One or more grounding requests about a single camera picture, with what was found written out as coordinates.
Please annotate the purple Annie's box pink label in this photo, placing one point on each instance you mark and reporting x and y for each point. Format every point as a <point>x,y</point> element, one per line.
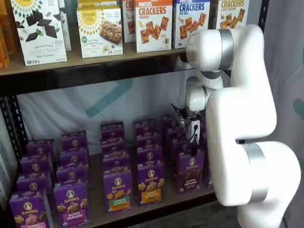
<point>31,209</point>

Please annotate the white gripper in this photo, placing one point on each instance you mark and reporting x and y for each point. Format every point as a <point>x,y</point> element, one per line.
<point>192,130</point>

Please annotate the yellow pretzel crackers box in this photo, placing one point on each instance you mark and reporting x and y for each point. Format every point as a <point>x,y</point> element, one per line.
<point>232,14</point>

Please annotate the orange snack box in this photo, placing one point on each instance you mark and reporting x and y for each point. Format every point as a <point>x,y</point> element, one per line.
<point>4,52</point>
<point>7,14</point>

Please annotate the purple Annie's snack box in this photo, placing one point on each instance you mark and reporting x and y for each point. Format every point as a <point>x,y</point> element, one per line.
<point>145,128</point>
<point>181,146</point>
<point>169,121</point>
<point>116,153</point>
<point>74,141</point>
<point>204,136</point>
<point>203,126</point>
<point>35,165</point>
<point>148,141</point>
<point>40,148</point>
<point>71,174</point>
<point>149,155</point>
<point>112,142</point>
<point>112,129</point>
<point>175,133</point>
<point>73,158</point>
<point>33,183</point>
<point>116,164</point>

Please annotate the purple Annie's box green label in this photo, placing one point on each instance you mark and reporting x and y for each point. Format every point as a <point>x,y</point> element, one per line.
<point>117,190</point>

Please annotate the blue pretzel crackers box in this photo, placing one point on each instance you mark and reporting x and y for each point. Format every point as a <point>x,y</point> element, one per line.
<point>187,16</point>

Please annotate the orange pretzel crackers box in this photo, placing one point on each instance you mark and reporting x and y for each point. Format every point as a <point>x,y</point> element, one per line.
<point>154,28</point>
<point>128,23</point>

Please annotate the black metal shelf rack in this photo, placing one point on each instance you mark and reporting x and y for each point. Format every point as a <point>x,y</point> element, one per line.
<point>95,77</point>

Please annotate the purple Annie's box teal label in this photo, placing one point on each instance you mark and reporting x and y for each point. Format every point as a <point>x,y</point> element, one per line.
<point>208,178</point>

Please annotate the purple Annie's box yellow label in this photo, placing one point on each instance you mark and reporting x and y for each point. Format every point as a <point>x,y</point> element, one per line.
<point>150,183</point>

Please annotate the purple Annie's box magenta label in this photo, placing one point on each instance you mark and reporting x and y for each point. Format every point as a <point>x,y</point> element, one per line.
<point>71,204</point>

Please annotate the purple Annie's box brown patch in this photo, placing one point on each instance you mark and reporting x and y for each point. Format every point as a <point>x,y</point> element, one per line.
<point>190,175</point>

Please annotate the Simple Mills bar box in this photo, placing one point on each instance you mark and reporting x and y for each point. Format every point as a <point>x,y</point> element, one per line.
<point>99,33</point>
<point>97,2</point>

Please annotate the white backdrop sheet teal print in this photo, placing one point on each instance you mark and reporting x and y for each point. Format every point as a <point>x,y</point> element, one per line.
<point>71,107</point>

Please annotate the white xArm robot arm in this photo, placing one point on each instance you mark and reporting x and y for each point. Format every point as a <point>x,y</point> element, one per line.
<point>249,95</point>

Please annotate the white Sweet Thins box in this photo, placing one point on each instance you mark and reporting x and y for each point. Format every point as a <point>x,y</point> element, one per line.
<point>40,35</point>
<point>66,28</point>

